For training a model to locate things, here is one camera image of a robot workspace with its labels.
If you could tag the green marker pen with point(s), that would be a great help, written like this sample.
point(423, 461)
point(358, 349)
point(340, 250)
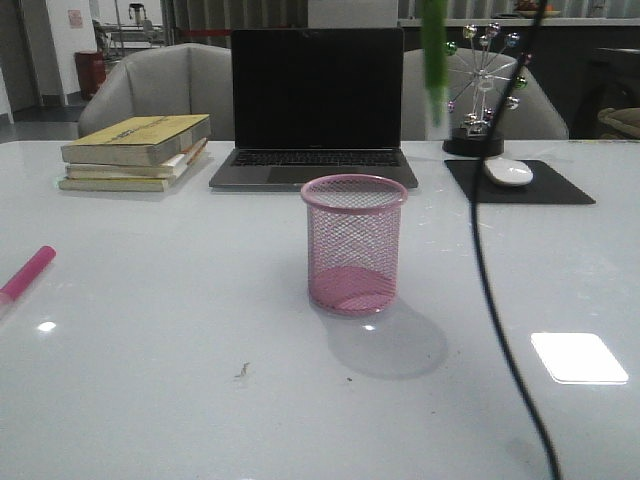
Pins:
point(433, 38)

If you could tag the pink marker pen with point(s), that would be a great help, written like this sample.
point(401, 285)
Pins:
point(24, 277)

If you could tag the pink mesh pen holder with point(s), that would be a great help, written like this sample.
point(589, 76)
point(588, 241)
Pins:
point(353, 227)

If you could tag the grey laptop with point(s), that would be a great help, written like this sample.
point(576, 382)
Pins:
point(311, 102)

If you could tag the white computer mouse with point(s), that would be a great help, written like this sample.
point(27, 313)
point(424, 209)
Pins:
point(508, 172)

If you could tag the yellow top book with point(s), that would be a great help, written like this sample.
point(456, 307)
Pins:
point(139, 141)

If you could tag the ferris wheel desk ornament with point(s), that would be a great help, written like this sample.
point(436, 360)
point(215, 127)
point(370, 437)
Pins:
point(479, 75)

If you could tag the right grey armchair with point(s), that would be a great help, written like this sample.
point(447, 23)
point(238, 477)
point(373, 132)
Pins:
point(534, 118)

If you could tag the bottom book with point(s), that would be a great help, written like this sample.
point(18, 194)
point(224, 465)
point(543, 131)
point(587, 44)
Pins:
point(119, 184)

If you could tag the middle book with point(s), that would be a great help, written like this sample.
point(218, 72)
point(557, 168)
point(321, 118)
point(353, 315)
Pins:
point(172, 168)

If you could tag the metal cart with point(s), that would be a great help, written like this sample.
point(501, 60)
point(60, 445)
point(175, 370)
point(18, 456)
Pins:
point(127, 25)

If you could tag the red bin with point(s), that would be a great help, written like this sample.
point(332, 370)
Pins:
point(91, 72)

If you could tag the fruit bowl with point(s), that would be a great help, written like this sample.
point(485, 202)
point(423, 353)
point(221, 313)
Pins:
point(526, 7)

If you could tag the olive cushion seat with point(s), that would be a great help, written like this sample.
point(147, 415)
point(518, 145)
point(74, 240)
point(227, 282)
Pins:
point(620, 123)

